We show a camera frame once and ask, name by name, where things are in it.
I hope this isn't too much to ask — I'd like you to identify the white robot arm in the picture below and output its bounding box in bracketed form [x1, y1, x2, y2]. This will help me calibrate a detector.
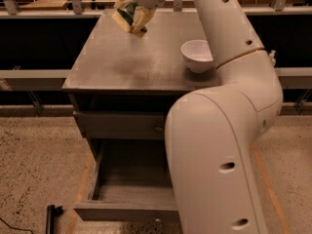
[165, 0, 283, 234]

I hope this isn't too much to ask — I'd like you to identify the black bar on floor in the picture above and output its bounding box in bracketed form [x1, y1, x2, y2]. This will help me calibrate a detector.
[45, 205, 63, 234]

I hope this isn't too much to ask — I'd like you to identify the green and yellow sponge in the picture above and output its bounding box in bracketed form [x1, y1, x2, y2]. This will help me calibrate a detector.
[117, 3, 137, 32]

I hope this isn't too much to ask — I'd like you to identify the grey wooden drawer cabinet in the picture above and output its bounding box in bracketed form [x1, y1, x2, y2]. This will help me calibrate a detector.
[61, 9, 222, 225]

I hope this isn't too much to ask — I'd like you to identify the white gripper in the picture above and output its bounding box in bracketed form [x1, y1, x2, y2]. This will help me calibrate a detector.
[112, 0, 166, 38]

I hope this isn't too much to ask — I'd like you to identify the white ceramic bowl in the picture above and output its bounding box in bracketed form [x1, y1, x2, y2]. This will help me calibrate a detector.
[180, 40, 214, 73]

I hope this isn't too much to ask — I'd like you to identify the black floor cable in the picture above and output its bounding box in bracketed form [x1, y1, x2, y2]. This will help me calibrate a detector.
[0, 215, 35, 234]

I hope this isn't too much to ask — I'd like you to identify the open grey middle drawer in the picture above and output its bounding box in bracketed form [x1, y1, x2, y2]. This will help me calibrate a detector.
[74, 139, 179, 223]

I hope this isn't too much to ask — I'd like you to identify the closed grey top drawer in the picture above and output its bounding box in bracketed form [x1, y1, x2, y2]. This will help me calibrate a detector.
[74, 111, 165, 139]

